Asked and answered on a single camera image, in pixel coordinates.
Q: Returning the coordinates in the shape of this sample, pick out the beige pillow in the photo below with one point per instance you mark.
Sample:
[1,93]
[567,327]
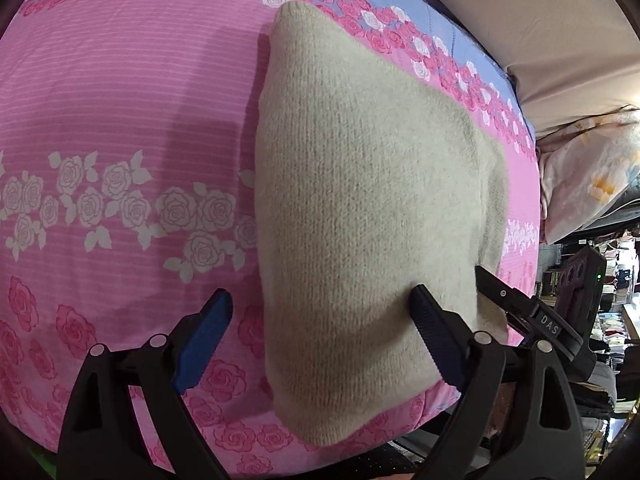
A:
[525,25]

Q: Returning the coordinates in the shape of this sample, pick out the pink floral bed sheet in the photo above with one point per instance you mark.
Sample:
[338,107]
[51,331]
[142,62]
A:
[125,160]

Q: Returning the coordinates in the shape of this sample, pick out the floral pastel blanket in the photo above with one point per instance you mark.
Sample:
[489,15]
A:
[585,175]

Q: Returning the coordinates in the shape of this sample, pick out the green plastic object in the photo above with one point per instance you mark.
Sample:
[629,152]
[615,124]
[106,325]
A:
[42,465]

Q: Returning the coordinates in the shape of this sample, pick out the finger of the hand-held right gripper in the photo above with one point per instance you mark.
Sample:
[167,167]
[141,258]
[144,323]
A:
[510,300]

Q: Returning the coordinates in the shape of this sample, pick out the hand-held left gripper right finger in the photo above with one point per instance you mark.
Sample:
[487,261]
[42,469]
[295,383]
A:
[440,335]

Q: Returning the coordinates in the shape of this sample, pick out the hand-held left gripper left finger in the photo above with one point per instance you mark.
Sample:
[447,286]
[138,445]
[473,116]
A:
[202,345]

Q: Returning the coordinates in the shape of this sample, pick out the beige knit sweater black hearts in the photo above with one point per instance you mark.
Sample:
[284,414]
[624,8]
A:
[370,200]

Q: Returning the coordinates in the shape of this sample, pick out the cluttered storage shelves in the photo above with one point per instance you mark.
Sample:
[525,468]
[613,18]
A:
[617,350]

